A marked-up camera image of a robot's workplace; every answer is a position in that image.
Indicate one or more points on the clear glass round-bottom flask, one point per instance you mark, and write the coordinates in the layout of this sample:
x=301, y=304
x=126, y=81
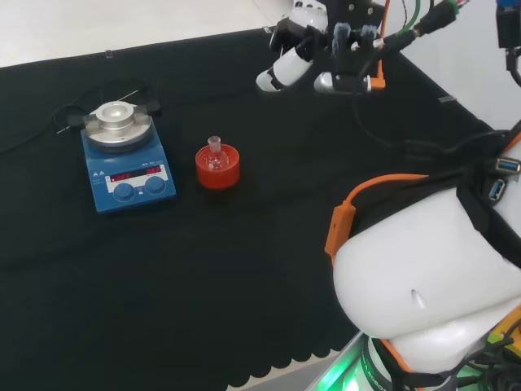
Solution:
x=215, y=156

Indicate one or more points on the clear cloth clip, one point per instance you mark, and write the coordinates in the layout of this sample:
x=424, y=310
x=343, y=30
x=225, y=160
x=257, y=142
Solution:
x=108, y=53
x=266, y=29
x=446, y=99

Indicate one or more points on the heater with blue base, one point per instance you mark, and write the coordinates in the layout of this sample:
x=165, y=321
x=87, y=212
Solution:
x=130, y=191

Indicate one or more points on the red ribbed flask stand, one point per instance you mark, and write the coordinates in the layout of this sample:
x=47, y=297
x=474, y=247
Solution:
x=217, y=179

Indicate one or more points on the black bench cloth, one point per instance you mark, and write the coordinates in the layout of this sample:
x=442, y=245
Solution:
x=244, y=264

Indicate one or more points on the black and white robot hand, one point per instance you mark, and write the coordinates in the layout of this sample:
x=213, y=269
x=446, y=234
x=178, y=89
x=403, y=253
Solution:
x=291, y=67

